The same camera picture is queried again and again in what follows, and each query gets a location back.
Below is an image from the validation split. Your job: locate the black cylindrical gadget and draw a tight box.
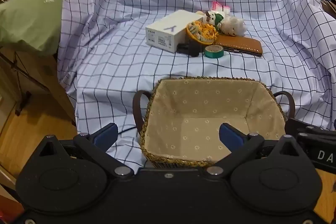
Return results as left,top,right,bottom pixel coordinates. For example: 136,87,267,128
176,40,202,57

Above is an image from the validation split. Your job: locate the white cardboard box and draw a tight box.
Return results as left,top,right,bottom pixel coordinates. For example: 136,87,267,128
145,9,204,54

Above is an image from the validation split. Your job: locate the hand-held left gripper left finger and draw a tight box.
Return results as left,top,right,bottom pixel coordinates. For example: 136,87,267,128
34,123,135,180

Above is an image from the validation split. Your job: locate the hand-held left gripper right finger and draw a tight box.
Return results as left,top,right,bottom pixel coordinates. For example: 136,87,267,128
206,123,306,180

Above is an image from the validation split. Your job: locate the woven basket with floral lining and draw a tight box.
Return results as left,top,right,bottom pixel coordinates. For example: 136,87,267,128
133,76,296,169

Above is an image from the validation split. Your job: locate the green embroidered pillow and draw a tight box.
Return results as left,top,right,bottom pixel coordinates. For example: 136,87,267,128
0,0,76,52

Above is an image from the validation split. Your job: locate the brown leather case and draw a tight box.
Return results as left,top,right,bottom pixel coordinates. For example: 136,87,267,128
215,34,263,58

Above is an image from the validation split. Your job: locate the white fluffy plush toy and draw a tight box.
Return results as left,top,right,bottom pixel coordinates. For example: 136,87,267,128
219,15,247,37

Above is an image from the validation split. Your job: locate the plush doll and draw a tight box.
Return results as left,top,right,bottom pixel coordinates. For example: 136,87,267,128
196,10,229,33

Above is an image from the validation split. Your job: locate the checked white bed sheet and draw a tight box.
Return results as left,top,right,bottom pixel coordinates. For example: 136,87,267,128
56,0,336,174

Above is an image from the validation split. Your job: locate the pink and white tissue packet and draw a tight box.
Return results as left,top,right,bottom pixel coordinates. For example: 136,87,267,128
211,1,231,16

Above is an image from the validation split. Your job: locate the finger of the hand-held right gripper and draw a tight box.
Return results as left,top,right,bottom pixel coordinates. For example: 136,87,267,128
297,132,336,152
285,118,336,139

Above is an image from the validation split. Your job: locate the black metal stand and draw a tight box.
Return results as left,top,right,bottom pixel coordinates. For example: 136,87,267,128
12,52,50,117

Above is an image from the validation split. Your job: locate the green tape roll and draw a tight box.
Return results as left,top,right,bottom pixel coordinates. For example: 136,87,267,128
204,45,225,59

